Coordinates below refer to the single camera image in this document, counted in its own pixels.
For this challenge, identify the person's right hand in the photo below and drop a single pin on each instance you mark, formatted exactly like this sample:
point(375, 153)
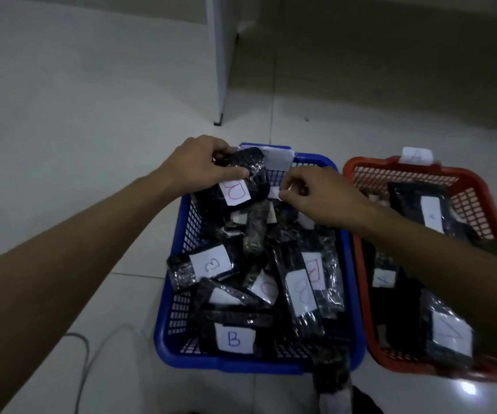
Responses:
point(334, 202)

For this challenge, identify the person's left hand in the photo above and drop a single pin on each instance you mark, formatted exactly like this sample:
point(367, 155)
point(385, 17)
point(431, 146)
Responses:
point(196, 168)

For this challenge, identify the red plastic basket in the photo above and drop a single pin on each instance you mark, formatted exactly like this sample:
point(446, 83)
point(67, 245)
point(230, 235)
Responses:
point(481, 189)

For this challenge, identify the blue plastic basket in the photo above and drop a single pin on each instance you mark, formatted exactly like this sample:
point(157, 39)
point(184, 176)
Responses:
point(175, 357)

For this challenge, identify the person's right forearm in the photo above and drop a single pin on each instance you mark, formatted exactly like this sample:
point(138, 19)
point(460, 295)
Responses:
point(455, 271)

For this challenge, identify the person's left forearm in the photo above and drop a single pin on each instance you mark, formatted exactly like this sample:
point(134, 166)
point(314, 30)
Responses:
point(67, 280)

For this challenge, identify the person's black trouser leg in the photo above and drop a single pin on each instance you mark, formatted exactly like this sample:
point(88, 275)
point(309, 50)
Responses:
point(367, 403)

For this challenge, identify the large white paper tag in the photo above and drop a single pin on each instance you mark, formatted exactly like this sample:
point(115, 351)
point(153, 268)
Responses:
point(280, 159)

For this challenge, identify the small white paper tag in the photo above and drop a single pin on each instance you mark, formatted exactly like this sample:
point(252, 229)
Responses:
point(415, 156)

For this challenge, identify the white desk side panel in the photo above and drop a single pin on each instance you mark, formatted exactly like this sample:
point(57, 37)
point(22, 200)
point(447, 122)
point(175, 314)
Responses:
point(222, 51)

